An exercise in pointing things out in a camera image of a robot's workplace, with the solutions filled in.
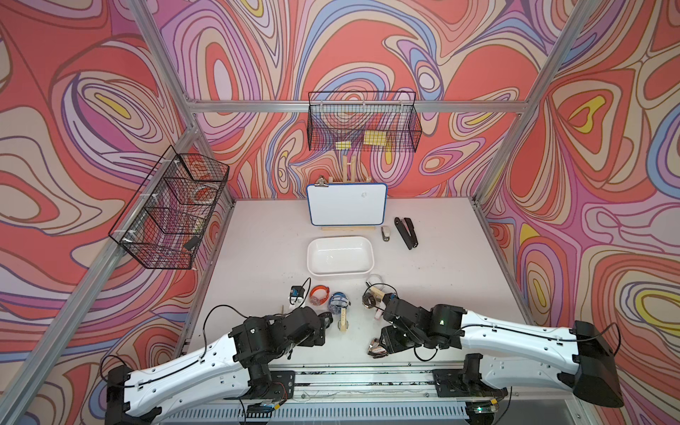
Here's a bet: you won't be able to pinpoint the red translucent watch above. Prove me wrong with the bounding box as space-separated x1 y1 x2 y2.
309 285 330 306

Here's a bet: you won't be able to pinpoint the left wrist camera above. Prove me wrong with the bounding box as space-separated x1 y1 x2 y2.
289 285 306 306

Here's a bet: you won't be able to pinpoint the black stapler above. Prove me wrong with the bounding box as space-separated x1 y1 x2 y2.
394 217 419 250

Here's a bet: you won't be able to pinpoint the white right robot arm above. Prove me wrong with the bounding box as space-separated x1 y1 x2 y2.
372 293 624 408

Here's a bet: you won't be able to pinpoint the dark brown leather watch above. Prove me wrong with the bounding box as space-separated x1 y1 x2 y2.
361 288 376 309

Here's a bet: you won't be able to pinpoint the cream strap watch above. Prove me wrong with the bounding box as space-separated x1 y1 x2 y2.
372 288 385 306

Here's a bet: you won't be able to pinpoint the small yellow note pad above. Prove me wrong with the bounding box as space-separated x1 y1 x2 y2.
335 141 352 151

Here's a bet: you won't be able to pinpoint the white plastic storage box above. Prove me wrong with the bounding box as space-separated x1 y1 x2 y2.
306 236 375 278

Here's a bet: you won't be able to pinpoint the white band watch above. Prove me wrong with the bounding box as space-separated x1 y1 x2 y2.
366 274 384 289

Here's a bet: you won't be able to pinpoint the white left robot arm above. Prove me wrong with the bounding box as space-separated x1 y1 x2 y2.
104 306 333 424

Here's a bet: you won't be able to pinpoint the black wire basket back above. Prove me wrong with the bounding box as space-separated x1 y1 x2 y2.
307 90 423 153

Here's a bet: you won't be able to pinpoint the blue translucent watch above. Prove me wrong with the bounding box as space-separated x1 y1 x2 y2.
328 291 351 315

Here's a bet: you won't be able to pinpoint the black wire basket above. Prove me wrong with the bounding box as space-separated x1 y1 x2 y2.
307 90 423 153
108 147 230 270

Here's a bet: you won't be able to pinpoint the black wire basket left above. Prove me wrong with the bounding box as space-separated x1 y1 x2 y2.
108 147 230 270

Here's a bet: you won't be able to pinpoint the beige strap watch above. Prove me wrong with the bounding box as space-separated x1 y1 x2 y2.
338 307 349 333

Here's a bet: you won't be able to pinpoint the small grey stapler remover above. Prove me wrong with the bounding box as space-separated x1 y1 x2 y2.
381 226 391 242

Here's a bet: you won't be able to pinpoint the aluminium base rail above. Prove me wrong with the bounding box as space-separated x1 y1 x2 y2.
164 361 583 424

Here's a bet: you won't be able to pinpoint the small white whiteboard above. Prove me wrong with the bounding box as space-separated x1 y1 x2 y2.
306 183 388 227

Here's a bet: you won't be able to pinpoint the yellow sticky notes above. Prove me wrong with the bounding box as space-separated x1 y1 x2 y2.
363 130 387 147

